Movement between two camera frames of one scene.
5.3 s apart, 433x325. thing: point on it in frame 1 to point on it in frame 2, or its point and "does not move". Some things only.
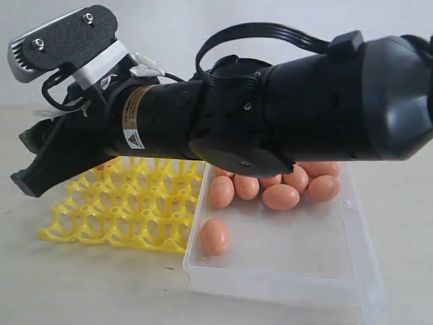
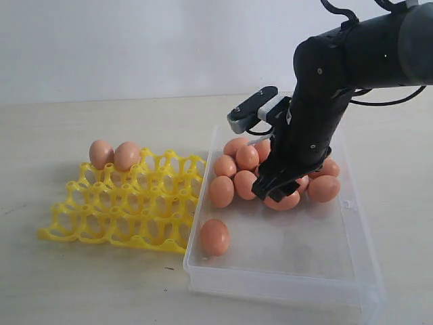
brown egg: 214,237 does not move
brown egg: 222,191 does not move
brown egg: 281,197 does not move
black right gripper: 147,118 to 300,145
